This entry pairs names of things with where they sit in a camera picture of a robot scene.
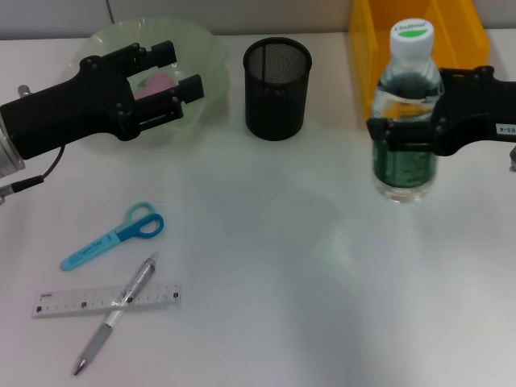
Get green glass fruit plate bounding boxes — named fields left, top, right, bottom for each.
left=70, top=16, right=231, bottom=149

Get clear bottle with green label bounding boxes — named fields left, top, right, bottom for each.
left=371, top=18, right=444, bottom=205

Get black mesh pen cup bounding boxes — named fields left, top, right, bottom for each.
left=242, top=36, right=313, bottom=142

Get pink toy peach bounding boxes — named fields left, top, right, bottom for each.
left=132, top=72, right=179, bottom=102

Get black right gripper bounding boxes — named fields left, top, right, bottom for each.
left=365, top=66, right=516, bottom=159

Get blue scissors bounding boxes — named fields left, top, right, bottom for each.
left=60, top=202, right=165, bottom=273

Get yellow plastic storage bin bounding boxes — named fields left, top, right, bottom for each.
left=348, top=0, right=491, bottom=122

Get clear silver ballpoint pen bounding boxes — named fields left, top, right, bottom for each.
left=71, top=252, right=160, bottom=377

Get transparent plastic ruler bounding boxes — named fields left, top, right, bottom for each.
left=31, top=281, right=183, bottom=320

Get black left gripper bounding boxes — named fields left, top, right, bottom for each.
left=0, top=40, right=206, bottom=161

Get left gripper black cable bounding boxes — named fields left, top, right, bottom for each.
left=0, top=144, right=67, bottom=202

